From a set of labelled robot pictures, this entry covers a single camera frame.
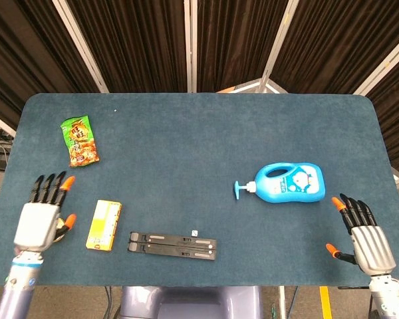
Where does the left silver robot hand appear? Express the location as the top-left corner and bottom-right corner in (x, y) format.
(13, 171), (77, 257)

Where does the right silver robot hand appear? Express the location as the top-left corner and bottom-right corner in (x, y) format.
(325, 193), (397, 276)

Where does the yellow snack box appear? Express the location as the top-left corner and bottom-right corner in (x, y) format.
(85, 199), (123, 251)

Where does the green snack bag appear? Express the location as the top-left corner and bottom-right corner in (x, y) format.
(60, 115), (100, 168)

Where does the blue pump bottle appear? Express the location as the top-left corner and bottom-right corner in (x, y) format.
(233, 162), (327, 203)

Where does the black folding laptop stand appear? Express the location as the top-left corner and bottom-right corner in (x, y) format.
(126, 231), (217, 261)

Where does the grey-blue robot torso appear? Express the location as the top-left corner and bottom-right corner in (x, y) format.
(119, 285), (263, 319)

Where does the dark blue table mat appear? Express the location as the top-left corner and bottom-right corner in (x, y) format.
(0, 92), (399, 288)

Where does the white folding screen frame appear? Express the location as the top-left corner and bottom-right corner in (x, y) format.
(0, 0), (399, 187)

